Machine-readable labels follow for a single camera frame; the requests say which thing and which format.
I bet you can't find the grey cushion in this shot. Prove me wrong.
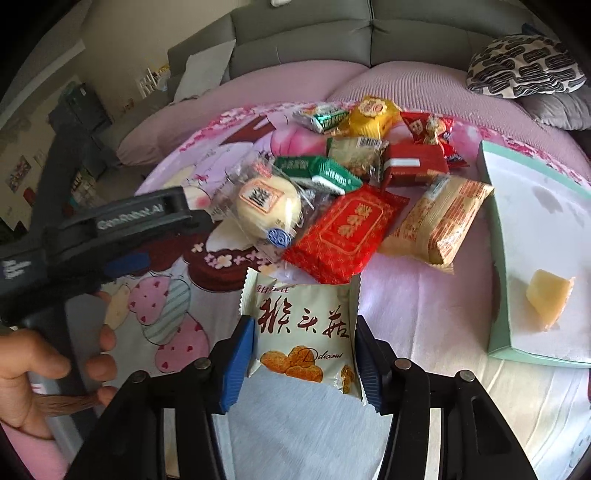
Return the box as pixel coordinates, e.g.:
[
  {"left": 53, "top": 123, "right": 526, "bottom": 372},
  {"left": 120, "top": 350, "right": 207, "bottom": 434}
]
[{"left": 519, "top": 88, "right": 591, "bottom": 132}]

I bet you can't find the printed pink blanket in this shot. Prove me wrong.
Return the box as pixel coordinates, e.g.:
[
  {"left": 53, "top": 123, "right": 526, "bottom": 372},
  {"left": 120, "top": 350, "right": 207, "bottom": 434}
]
[{"left": 60, "top": 102, "right": 591, "bottom": 480}]

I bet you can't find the red snack packet white label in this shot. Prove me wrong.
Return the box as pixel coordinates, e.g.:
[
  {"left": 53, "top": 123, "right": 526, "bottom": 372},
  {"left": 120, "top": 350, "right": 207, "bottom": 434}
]
[{"left": 379, "top": 143, "right": 451, "bottom": 188}]

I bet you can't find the red snack packet with figure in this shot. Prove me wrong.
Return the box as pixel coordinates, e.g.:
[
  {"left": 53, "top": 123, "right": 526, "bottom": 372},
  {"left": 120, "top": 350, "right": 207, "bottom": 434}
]
[{"left": 401, "top": 112, "right": 455, "bottom": 155}]

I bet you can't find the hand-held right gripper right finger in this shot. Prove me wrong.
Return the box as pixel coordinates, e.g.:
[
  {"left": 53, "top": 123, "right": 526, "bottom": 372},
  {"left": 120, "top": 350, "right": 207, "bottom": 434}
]
[{"left": 353, "top": 315, "right": 539, "bottom": 480}]

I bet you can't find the yellow orange snack packet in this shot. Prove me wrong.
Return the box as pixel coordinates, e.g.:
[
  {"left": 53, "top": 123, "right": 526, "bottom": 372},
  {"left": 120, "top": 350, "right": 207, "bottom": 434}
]
[{"left": 379, "top": 175, "right": 496, "bottom": 275}]

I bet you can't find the mint green box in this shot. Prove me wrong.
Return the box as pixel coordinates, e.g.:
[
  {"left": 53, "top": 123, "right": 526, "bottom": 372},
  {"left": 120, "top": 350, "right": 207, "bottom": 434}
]
[{"left": 475, "top": 141, "right": 591, "bottom": 367}]

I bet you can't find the grey sofa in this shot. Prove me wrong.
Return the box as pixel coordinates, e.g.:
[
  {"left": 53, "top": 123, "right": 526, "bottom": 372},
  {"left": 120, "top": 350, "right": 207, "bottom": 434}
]
[{"left": 167, "top": 0, "right": 561, "bottom": 100}]

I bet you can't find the red gold patterned snack packet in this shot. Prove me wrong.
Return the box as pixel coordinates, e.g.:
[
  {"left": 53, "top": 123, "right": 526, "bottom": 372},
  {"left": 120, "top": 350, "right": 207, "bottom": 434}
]
[{"left": 281, "top": 185, "right": 411, "bottom": 286}]

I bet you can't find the plain grey pillow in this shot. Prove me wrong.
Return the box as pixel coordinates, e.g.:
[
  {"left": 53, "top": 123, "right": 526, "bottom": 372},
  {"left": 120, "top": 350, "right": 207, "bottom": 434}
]
[{"left": 173, "top": 41, "right": 237, "bottom": 102}]

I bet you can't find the pale yellow cake piece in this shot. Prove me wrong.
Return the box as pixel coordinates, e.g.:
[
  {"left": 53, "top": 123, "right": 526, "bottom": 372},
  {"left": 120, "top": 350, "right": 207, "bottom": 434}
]
[{"left": 526, "top": 270, "right": 577, "bottom": 332}]

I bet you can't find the white cookie snack packet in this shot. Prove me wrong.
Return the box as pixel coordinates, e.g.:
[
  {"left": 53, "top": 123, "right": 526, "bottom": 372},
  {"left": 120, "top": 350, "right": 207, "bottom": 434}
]
[{"left": 240, "top": 267, "right": 363, "bottom": 411}]

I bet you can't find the green white snack packet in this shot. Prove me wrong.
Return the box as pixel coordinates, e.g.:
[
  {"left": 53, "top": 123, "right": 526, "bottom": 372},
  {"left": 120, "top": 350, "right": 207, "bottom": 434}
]
[{"left": 292, "top": 104, "right": 351, "bottom": 134}]

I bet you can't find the white rack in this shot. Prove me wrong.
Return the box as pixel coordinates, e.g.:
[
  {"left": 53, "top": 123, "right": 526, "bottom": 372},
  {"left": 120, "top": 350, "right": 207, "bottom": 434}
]
[{"left": 137, "top": 65, "right": 171, "bottom": 95}]

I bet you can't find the round pastry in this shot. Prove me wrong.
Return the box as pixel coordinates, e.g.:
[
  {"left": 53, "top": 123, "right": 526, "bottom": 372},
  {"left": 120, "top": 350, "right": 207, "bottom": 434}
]
[{"left": 210, "top": 154, "right": 333, "bottom": 264}]

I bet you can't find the pale green barcode snack packet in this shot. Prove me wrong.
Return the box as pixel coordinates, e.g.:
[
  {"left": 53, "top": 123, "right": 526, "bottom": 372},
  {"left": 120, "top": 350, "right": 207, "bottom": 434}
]
[{"left": 326, "top": 135, "right": 391, "bottom": 181}]

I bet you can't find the black white patterned pillow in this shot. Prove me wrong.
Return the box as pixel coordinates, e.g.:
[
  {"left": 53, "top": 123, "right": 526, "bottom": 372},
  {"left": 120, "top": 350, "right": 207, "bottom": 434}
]
[{"left": 465, "top": 34, "right": 587, "bottom": 99}]

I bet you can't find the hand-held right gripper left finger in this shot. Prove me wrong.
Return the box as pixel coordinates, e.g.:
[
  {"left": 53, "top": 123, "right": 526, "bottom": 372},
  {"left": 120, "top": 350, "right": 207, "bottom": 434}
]
[{"left": 67, "top": 315, "right": 257, "bottom": 480}]

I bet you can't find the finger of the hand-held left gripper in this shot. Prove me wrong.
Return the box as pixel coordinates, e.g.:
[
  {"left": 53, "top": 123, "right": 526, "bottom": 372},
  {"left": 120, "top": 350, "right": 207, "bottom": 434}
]
[{"left": 267, "top": 226, "right": 293, "bottom": 252}]

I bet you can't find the person's left hand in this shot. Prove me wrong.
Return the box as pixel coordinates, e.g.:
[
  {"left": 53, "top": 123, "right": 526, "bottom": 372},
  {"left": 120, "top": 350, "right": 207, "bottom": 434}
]
[{"left": 0, "top": 324, "right": 119, "bottom": 438}]

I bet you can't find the pink sofa cover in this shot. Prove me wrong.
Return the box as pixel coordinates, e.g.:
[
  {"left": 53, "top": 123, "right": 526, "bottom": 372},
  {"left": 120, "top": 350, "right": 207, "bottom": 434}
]
[{"left": 115, "top": 62, "right": 591, "bottom": 185}]

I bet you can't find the grey cabinet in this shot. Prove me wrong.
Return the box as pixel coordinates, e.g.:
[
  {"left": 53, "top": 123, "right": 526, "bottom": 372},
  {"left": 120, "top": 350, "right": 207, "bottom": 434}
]
[{"left": 48, "top": 82, "right": 114, "bottom": 139}]

